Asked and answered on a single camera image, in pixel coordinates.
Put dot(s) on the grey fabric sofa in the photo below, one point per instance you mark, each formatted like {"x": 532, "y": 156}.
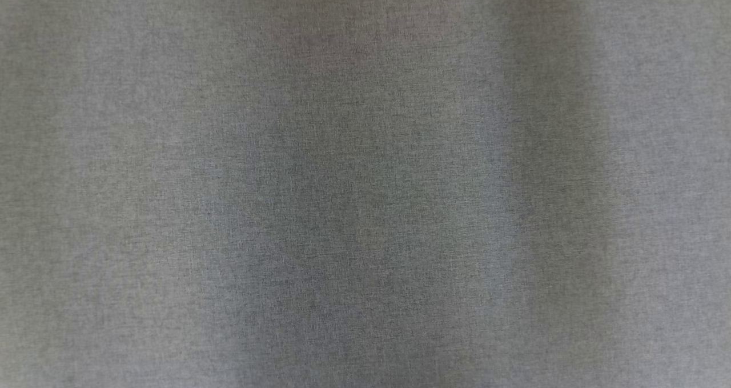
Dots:
{"x": 365, "y": 182}

